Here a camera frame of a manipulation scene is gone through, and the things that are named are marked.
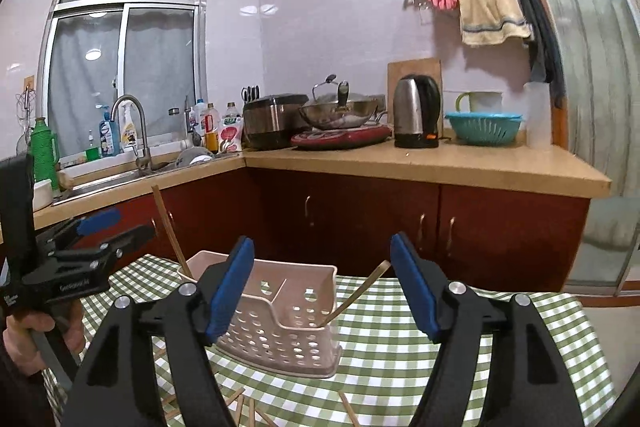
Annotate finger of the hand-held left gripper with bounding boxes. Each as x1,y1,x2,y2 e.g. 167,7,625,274
35,208,122,249
47,223,156,270

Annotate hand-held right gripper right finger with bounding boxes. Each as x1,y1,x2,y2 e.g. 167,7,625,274
390,232,586,427

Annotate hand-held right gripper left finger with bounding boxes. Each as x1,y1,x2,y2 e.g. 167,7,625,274
62,236,256,427

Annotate pink perforated utensil holder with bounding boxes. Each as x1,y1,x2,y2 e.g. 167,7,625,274
176,249,343,380

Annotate person's left hand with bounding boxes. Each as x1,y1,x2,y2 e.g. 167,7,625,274
2,303,87,375

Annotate steel kitchen sink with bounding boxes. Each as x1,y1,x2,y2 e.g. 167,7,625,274
54,151,237,208

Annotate blue soap bottle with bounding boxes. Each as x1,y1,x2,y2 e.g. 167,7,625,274
97,104,121,157

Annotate green thermos jug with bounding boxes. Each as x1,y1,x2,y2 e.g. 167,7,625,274
30,114,62,184

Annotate green checked tablecloth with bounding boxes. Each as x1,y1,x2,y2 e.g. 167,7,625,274
42,254,616,427

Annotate white spray bottle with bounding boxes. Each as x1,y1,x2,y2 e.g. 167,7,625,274
119,100,139,154

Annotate red kitchen counter cabinet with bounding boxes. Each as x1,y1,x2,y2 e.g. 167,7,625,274
0,134,614,294

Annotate dishes in sink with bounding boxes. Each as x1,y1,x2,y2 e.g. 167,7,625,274
174,146,214,169

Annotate steel gooseneck faucet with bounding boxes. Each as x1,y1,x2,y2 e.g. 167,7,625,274
110,94,154,173

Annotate oil bottle with red label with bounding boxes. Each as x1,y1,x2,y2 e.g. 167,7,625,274
203,103,221,154

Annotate white plastic bottle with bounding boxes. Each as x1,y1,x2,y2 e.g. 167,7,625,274
192,100,208,139

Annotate pink refill pouch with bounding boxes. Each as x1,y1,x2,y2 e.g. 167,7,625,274
218,102,245,154

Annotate red induction cooker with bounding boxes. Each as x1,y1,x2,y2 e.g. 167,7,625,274
291,124,394,151

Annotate steel rice cooker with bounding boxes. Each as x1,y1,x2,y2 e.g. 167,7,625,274
242,94,311,151

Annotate aluminium sliding window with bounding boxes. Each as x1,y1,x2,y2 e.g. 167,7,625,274
37,0,211,160

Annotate teal plastic colander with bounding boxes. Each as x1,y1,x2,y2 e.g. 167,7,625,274
444,110,525,146

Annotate steel electric kettle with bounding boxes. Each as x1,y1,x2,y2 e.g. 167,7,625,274
392,74,442,149

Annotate steel wok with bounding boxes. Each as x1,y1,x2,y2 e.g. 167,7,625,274
299,96,389,131

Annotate glass wok lid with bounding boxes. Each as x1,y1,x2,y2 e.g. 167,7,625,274
312,74,381,109

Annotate translucent plastic jug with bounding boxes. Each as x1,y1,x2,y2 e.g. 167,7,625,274
523,80,551,148

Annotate wooden cutting board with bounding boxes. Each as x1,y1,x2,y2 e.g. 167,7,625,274
387,58,444,128

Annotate frosted glass sliding door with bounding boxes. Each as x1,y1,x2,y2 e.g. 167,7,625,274
514,0,640,299

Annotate dark hanging cloth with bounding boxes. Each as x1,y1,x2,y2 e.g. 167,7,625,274
510,0,567,104

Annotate beige hanging towel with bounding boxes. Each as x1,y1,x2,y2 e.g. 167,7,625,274
451,0,532,47

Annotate hanging wire strainer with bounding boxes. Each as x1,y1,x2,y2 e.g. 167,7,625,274
14,89,37,154

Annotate white pitcher with green handle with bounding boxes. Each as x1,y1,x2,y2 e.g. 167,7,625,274
454,90,504,114

